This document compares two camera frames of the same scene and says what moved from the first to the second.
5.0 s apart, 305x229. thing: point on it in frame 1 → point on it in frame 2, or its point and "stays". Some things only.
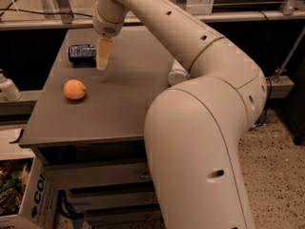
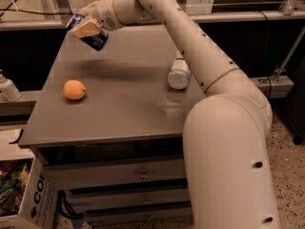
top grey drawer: x=91 y=175 stays
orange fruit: x=73 y=89 stays
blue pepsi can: x=83 y=55 → x=95 y=41
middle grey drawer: x=105 y=200 stays
